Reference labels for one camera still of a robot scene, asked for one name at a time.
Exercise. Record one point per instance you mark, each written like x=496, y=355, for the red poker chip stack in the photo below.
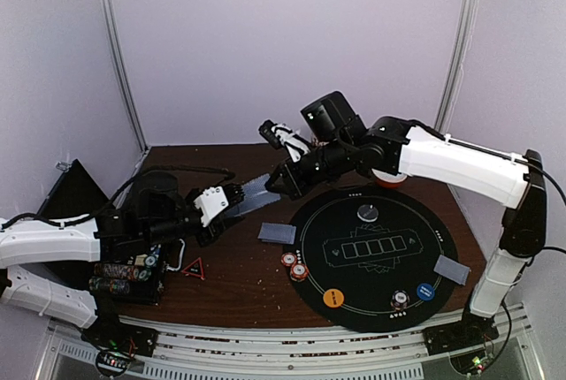
x=288, y=259

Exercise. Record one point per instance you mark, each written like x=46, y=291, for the aluminium frame post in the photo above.
x=119, y=67
x=453, y=82

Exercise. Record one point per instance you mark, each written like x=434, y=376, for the orange big blind button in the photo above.
x=333, y=298

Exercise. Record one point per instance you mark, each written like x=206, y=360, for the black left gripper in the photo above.
x=217, y=227

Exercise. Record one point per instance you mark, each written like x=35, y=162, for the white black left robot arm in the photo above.
x=168, y=203

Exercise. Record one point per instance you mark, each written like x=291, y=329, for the black red triangle marker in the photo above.
x=194, y=269

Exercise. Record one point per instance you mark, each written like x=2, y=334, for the blue small blind button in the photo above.
x=425, y=292

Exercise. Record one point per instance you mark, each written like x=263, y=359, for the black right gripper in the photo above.
x=291, y=175

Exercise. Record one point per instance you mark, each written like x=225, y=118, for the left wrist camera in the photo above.
x=211, y=202

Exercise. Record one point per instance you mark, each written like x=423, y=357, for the single blue playing card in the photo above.
x=289, y=235

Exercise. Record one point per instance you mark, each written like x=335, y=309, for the aluminium front rail base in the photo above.
x=197, y=352

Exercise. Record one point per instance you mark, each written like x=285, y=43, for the round black poker mat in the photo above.
x=368, y=262

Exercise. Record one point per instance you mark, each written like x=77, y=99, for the blue playing card deck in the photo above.
x=256, y=196

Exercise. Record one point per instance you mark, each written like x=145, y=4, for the right aluminium frame post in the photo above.
x=453, y=82

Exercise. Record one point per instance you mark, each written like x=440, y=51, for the white orange bowl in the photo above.
x=388, y=180

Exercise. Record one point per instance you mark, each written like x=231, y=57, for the clear dealer button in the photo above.
x=367, y=213

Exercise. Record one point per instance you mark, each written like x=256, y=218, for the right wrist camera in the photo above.
x=281, y=136

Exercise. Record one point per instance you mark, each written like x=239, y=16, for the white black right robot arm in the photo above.
x=393, y=149

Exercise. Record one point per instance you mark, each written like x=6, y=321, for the left aluminium frame post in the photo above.
x=119, y=67

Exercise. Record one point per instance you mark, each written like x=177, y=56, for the black poker chip case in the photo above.
x=137, y=279

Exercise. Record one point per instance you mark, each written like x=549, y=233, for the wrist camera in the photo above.
x=281, y=136
x=211, y=202

